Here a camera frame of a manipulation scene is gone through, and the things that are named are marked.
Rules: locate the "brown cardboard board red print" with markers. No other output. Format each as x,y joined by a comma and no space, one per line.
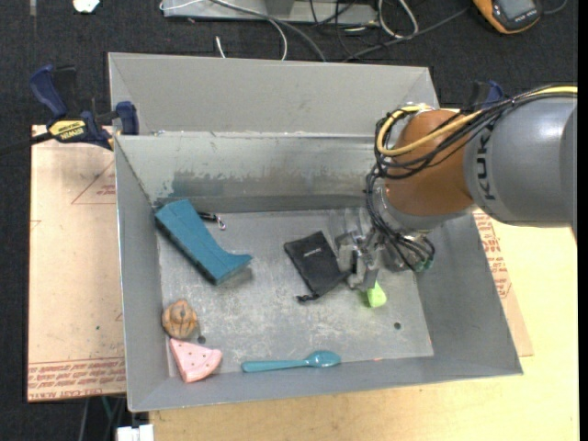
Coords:
73,255

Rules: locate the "light green small block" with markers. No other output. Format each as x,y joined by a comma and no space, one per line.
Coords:
376,298

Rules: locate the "teal toy boot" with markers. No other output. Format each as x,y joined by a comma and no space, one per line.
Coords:
200,241

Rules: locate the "grey metal bin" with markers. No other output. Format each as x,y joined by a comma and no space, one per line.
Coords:
257,310

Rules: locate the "brown toy pumpkin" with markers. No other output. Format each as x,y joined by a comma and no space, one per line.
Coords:
179,319

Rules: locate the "pink toy wedge slice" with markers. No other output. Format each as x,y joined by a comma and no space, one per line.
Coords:
195,360

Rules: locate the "teal plastic spoon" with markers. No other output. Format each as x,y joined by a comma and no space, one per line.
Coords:
294,364

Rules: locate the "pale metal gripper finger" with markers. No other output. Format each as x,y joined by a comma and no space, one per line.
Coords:
354,279
372,279

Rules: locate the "black cloth pouch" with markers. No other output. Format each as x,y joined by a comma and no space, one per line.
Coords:
314,260

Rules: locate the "small black metal clip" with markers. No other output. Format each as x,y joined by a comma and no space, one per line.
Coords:
212,218

